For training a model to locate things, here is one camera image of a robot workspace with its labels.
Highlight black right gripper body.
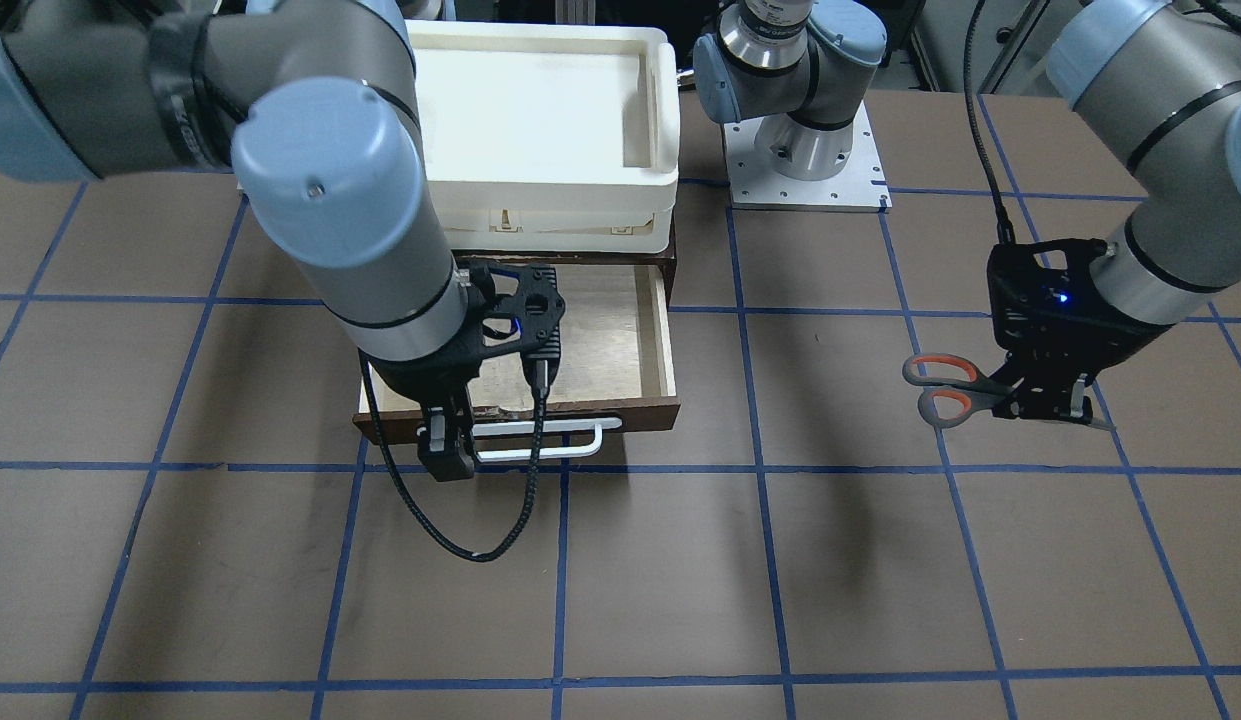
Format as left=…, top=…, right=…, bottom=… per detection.
left=360, top=313, right=489, bottom=411

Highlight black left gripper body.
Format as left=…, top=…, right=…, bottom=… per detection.
left=1000, top=325, right=1145, bottom=401

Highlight grey orange scissors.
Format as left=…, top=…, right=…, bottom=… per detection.
left=902, top=354, right=1114, bottom=430

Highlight white drawer handle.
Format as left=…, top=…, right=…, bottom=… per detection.
left=418, top=415, right=624, bottom=464

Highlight dark wooden drawer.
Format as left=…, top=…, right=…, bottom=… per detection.
left=374, top=264, right=681, bottom=444

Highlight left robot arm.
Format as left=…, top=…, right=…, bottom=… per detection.
left=692, top=1, right=1241, bottom=428

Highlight white plastic tray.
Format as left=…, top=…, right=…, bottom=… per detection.
left=232, top=20, right=679, bottom=263

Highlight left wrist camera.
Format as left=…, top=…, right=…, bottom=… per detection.
left=987, top=238, right=1114, bottom=353

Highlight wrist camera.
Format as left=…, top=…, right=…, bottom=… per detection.
left=468, top=259, right=566, bottom=366
left=987, top=238, right=1114, bottom=353

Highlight black camera cable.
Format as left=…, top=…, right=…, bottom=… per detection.
left=963, top=0, right=1016, bottom=246
left=357, top=350, right=553, bottom=564

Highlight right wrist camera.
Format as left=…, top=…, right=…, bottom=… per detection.
left=468, top=259, right=566, bottom=366

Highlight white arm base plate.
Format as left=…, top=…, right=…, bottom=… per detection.
left=722, top=104, right=894, bottom=214

